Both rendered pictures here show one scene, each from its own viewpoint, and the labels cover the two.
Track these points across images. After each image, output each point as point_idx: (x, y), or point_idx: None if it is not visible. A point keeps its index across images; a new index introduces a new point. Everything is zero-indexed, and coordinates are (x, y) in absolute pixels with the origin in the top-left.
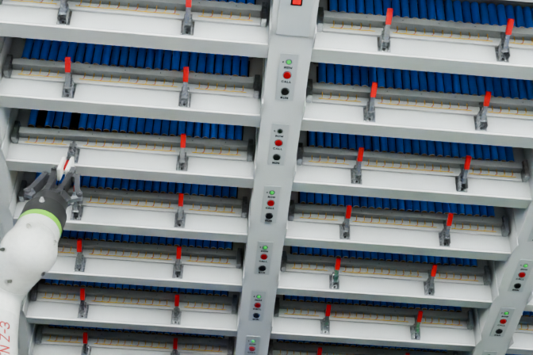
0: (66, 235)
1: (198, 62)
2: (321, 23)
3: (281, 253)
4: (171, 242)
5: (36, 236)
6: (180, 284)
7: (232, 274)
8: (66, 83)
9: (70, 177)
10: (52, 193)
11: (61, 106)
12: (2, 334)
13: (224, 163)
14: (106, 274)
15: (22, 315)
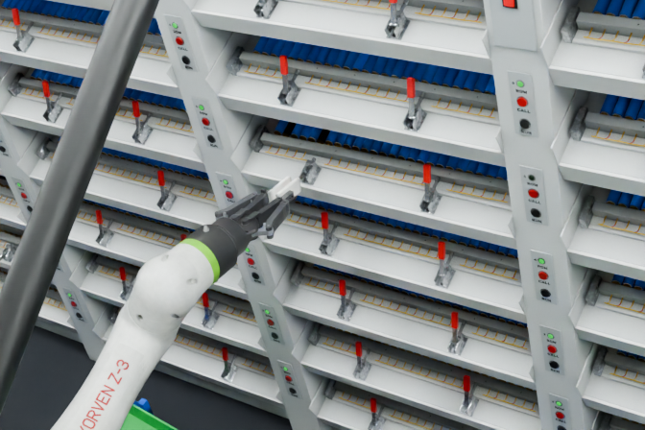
0: (340, 272)
1: (448, 70)
2: (565, 31)
3: (574, 348)
4: (459, 304)
5: (164, 272)
6: (459, 362)
7: (527, 364)
8: (283, 87)
9: (277, 204)
10: (228, 223)
11: (282, 114)
12: (114, 374)
13: (485, 210)
14: (372, 330)
15: (296, 360)
